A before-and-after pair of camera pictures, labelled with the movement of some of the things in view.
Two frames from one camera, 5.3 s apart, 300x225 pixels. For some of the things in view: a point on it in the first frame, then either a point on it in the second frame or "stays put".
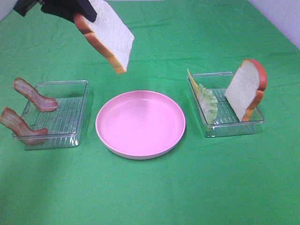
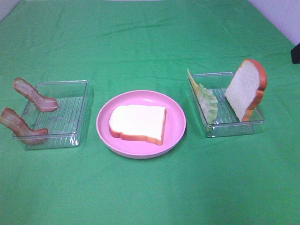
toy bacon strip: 19,127 stays put
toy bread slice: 108,34 -> 138,123
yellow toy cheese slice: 194,83 stays put
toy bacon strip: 42,103 stays put
